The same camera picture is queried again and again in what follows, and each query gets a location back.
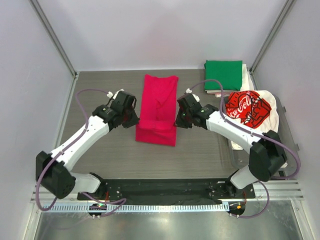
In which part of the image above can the pink t shirt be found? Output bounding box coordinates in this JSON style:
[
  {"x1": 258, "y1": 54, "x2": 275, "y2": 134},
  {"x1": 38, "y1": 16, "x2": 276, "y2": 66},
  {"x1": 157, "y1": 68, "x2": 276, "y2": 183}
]
[{"x1": 135, "y1": 74, "x2": 179, "y2": 147}]

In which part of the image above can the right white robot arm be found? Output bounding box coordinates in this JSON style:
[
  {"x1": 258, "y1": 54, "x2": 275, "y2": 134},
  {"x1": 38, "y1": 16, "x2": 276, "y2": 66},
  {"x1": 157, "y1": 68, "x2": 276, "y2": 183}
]
[{"x1": 174, "y1": 93, "x2": 288, "y2": 198}]

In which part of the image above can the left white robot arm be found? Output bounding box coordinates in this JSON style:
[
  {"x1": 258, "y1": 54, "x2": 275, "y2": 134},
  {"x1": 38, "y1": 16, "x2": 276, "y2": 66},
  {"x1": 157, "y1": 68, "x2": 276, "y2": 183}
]
[{"x1": 35, "y1": 89, "x2": 140, "y2": 200}]

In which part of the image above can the folded green t shirt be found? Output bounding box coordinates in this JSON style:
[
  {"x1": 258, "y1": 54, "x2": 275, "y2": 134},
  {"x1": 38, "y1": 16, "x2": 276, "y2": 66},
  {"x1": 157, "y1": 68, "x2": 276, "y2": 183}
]
[{"x1": 204, "y1": 60, "x2": 243, "y2": 91}]

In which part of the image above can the folded white t shirt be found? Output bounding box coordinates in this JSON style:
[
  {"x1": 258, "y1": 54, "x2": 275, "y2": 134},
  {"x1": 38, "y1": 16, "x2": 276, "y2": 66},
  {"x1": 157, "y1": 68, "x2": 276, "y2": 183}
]
[{"x1": 205, "y1": 63, "x2": 255, "y2": 98}]

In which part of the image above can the white red print t shirt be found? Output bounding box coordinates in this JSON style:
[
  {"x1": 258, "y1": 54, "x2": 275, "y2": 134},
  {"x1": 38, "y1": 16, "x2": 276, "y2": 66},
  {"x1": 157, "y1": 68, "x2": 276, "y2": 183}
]
[{"x1": 224, "y1": 89, "x2": 280, "y2": 151}]

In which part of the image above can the clear plastic bin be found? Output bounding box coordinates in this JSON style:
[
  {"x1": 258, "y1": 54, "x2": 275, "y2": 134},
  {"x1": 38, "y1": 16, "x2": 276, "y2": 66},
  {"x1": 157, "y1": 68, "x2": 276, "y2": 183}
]
[{"x1": 218, "y1": 96, "x2": 300, "y2": 178}]

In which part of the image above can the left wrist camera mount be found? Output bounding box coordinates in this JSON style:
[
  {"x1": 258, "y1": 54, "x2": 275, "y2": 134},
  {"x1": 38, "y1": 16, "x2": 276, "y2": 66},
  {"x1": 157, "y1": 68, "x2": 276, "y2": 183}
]
[{"x1": 106, "y1": 89, "x2": 124, "y2": 100}]

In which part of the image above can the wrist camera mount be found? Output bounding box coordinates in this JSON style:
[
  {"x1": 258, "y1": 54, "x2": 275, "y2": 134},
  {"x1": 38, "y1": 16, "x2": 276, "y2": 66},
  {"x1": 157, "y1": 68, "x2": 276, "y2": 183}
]
[
  {"x1": 185, "y1": 88, "x2": 200, "y2": 102},
  {"x1": 106, "y1": 89, "x2": 124, "y2": 100}
]

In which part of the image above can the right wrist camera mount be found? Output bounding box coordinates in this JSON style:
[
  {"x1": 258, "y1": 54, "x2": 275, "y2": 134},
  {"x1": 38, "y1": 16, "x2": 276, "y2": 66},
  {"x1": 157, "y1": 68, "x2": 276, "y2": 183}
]
[{"x1": 185, "y1": 88, "x2": 200, "y2": 102}]

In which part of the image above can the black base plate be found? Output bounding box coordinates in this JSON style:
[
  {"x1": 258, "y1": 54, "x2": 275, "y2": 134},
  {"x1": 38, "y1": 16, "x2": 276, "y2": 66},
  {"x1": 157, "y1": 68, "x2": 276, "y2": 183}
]
[{"x1": 90, "y1": 178, "x2": 256, "y2": 206}]

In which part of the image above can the white slotted cable duct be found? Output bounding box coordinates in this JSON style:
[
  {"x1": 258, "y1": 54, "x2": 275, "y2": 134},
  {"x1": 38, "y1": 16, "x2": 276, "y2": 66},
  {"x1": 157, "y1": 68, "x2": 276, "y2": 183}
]
[{"x1": 48, "y1": 202, "x2": 229, "y2": 214}]

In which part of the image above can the left aluminium frame post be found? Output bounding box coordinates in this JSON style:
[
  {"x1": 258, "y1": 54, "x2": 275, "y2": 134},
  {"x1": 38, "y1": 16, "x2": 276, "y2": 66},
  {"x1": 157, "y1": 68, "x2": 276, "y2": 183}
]
[{"x1": 28, "y1": 0, "x2": 78, "y2": 79}]

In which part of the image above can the aluminium frame post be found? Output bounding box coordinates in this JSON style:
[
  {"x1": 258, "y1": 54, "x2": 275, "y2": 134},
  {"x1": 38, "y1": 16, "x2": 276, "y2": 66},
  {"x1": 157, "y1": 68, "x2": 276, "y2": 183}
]
[
  {"x1": 249, "y1": 0, "x2": 296, "y2": 75},
  {"x1": 28, "y1": 0, "x2": 78, "y2": 79}
]

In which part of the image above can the right aluminium frame post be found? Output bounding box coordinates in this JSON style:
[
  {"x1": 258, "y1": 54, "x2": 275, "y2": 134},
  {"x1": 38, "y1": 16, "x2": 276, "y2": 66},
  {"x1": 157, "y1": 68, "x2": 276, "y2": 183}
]
[{"x1": 249, "y1": 0, "x2": 296, "y2": 75}]

